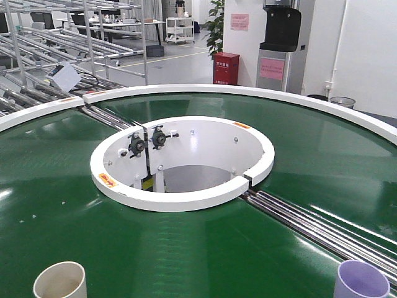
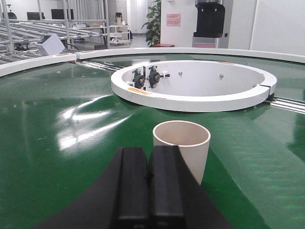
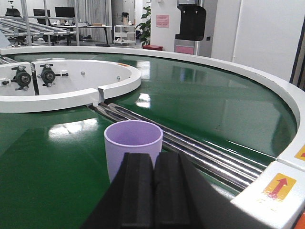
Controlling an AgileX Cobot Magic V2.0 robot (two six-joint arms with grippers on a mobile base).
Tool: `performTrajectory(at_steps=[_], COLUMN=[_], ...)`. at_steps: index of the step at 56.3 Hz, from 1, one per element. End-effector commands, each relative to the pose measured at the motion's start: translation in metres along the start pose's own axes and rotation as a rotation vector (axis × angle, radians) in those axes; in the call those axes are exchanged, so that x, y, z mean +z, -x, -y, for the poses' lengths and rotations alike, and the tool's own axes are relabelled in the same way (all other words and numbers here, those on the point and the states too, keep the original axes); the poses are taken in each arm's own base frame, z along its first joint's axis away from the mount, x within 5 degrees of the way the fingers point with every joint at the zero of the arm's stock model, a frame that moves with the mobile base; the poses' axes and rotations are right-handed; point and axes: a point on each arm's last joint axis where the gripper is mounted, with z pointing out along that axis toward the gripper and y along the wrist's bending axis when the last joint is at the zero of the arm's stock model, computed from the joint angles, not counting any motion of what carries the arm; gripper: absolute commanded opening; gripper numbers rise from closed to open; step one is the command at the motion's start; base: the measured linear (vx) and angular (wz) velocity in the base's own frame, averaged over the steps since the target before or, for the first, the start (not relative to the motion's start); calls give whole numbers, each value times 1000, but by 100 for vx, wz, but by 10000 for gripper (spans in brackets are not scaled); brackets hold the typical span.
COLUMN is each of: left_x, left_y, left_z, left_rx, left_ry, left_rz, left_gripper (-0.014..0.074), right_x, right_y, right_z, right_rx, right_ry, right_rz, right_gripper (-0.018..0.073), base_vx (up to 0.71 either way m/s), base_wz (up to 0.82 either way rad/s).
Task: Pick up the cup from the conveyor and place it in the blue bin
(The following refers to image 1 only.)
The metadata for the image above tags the beige plastic cup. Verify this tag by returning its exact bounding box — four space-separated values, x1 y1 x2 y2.
33 261 87 298

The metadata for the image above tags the purple plastic cup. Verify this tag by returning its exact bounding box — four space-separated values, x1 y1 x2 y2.
333 260 390 298

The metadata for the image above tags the white outer conveyor rim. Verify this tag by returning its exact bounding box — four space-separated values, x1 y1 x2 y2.
1 84 396 144

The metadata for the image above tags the red fire extinguisher box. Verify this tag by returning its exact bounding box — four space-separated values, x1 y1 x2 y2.
212 52 239 85

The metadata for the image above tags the white shelving cart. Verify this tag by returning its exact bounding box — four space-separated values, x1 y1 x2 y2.
165 17 194 44

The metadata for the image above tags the green potted plant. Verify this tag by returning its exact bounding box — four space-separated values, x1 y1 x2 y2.
204 0 225 59

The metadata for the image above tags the grey water dispenser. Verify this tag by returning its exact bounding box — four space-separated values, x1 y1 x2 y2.
256 1 301 91

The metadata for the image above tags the metal roller rack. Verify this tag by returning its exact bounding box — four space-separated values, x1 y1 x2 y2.
1 1 147 116

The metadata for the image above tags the white inner conveyor ring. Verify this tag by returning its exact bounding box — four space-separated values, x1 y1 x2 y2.
89 115 275 213

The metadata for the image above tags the pink wall notice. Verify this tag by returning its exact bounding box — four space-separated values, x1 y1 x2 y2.
230 14 249 31

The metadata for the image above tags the wire mesh waste bin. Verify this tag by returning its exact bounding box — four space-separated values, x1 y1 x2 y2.
329 96 356 109

